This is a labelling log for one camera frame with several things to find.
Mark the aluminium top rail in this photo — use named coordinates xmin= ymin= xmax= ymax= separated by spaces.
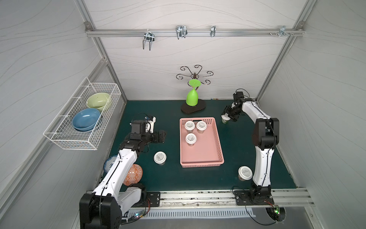
xmin=86 ymin=28 xmax=306 ymax=38

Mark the pink plastic basket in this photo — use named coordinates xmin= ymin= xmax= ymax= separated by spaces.
xmin=179 ymin=117 xmax=225 ymax=168

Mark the double metal hook middle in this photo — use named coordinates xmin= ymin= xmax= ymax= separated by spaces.
xmin=175 ymin=25 xmax=188 ymax=40

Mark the white wire wall basket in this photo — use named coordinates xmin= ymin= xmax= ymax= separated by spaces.
xmin=43 ymin=78 xmax=122 ymax=150

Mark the metal hook right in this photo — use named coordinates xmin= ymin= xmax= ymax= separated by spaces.
xmin=268 ymin=26 xmax=295 ymax=38

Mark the double metal hook left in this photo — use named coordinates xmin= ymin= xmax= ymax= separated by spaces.
xmin=143 ymin=31 xmax=155 ymax=50

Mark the green yogurt cup white lid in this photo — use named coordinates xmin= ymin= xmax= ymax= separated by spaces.
xmin=221 ymin=114 xmax=231 ymax=124

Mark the double metal hook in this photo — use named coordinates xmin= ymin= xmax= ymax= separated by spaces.
xmin=143 ymin=31 xmax=155 ymax=50
xmin=175 ymin=25 xmax=188 ymax=40

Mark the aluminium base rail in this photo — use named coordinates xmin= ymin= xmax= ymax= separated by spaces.
xmin=132 ymin=188 xmax=315 ymax=213

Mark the single metal hook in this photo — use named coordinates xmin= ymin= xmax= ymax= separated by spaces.
xmin=210 ymin=25 xmax=216 ymax=38

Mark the green upside-down wine glass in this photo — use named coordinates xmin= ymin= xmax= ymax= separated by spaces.
xmin=186 ymin=79 xmax=201 ymax=106

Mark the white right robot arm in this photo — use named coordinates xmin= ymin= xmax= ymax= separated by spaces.
xmin=221 ymin=89 xmax=279 ymax=202

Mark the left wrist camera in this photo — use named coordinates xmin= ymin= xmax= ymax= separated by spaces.
xmin=130 ymin=115 xmax=156 ymax=134

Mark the white slotted cable duct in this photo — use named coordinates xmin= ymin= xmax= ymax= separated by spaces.
xmin=143 ymin=208 xmax=256 ymax=219

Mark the yogurt cup table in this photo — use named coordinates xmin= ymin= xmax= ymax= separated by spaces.
xmin=185 ymin=133 xmax=197 ymax=147
xmin=153 ymin=151 xmax=167 ymax=166
xmin=238 ymin=166 xmax=253 ymax=181

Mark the dark oval stand base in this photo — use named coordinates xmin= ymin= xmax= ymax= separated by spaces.
xmin=181 ymin=99 xmax=206 ymax=114

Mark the light green bowl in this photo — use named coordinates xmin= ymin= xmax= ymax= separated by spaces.
xmin=86 ymin=93 xmax=112 ymax=113

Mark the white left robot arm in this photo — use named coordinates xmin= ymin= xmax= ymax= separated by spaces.
xmin=79 ymin=130 xmax=166 ymax=229

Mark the bronze scroll stand rod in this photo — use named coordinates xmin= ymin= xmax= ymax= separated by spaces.
xmin=175 ymin=65 xmax=214 ymax=86

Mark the blue white patterned bowl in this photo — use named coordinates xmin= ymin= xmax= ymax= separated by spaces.
xmin=103 ymin=155 xmax=117 ymax=174

